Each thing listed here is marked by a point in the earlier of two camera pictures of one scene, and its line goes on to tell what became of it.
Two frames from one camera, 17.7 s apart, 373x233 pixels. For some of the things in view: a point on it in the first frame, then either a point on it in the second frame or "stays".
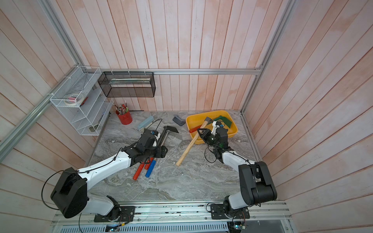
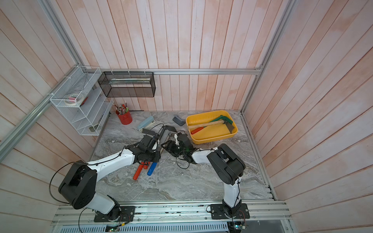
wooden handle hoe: x=207 y=119 to x=230 y=125
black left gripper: x=161 y=151 stays
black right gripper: x=206 y=135 to x=171 y=149
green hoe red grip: x=226 y=122 stays
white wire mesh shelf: x=83 y=99 stays
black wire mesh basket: x=127 y=84 stays
